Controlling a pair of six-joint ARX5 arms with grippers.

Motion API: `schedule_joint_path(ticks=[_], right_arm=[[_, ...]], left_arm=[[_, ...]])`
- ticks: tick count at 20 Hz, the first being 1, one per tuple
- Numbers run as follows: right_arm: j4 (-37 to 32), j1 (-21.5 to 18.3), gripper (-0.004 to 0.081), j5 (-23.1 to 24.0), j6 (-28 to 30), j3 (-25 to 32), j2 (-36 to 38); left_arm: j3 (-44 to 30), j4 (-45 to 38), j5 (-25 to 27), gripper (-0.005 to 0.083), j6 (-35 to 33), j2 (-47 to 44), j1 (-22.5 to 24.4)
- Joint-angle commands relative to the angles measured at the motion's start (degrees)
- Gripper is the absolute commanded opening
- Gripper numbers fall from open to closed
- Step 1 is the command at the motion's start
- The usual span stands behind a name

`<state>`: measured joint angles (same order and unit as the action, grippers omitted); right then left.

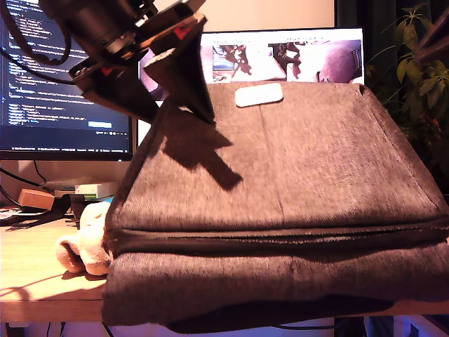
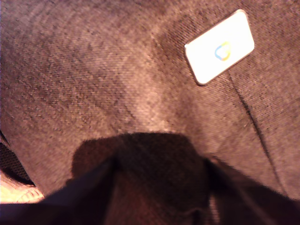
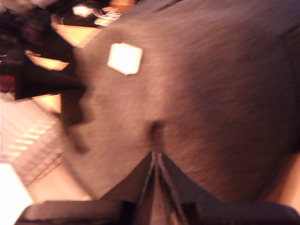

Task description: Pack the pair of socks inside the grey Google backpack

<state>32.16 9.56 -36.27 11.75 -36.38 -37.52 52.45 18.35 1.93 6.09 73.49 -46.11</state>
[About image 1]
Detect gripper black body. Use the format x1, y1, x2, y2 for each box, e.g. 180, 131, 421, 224
68, 0, 208, 89

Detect grey fabric backpack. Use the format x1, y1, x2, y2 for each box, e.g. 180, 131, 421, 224
100, 81, 449, 334

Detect green potted plant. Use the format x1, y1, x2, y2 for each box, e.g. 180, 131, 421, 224
364, 3, 449, 194

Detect dark curtain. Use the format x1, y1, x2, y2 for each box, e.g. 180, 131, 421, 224
335, 0, 399, 88

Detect monitor showing dark code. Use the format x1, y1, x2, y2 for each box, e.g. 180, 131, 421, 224
0, 0, 136, 162

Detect white and green box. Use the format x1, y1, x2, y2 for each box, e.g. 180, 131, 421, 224
74, 182, 117, 199

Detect tan wooden block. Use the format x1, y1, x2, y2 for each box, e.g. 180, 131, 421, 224
18, 188, 56, 211

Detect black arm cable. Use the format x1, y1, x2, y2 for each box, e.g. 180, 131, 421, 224
0, 0, 88, 86

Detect monitor showing camera views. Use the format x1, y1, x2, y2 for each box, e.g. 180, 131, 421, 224
136, 27, 366, 147

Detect black monitor cable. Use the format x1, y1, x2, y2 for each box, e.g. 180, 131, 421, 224
0, 160, 48, 187

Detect black strap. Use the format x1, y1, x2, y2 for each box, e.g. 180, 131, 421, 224
0, 194, 86, 230

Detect black cable under table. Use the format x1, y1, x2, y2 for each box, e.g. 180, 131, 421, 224
269, 321, 337, 331

